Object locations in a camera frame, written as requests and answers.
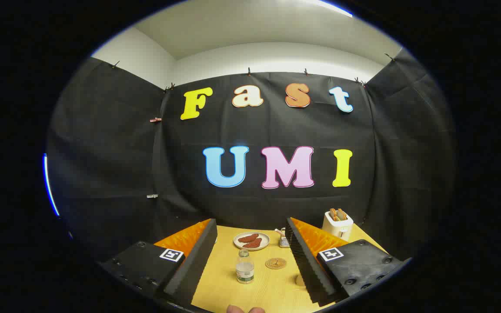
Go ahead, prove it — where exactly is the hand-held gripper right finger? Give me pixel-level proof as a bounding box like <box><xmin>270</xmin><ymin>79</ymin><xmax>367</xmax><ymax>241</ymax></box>
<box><xmin>285</xmin><ymin>217</ymin><xmax>412</xmax><ymax>305</ymax></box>

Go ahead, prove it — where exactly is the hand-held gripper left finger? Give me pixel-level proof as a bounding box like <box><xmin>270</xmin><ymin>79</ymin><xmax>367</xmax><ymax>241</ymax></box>
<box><xmin>98</xmin><ymin>219</ymin><xmax>218</xmax><ymax>307</ymax></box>

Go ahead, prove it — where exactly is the clear plastic juice bottle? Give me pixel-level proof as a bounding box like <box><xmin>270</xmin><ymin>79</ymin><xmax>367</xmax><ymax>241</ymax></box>
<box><xmin>236</xmin><ymin>249</ymin><xmax>255</xmax><ymax>284</ymax></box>

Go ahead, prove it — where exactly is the wooden table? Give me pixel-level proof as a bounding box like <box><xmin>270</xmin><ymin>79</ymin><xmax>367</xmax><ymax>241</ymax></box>
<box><xmin>191</xmin><ymin>224</ymin><xmax>387</xmax><ymax>313</ymax></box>

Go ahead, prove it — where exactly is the white toaster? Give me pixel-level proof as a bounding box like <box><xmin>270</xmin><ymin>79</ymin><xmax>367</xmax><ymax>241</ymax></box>
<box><xmin>322</xmin><ymin>211</ymin><xmax>354</xmax><ymax>242</ymax></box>

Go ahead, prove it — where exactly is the white round plate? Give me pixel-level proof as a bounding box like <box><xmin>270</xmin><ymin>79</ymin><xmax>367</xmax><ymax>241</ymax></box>
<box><xmin>233</xmin><ymin>232</ymin><xmax>271</xmax><ymax>251</ymax></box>

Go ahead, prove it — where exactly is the black backdrop cloth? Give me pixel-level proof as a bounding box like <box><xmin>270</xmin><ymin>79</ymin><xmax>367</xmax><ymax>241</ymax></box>
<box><xmin>46</xmin><ymin>48</ymin><xmax>456</xmax><ymax>261</ymax></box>

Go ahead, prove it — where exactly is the wire rack with striped handle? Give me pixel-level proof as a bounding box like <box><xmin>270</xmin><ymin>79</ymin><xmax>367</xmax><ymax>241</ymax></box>
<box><xmin>275</xmin><ymin>227</ymin><xmax>290</xmax><ymax>248</ymax></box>

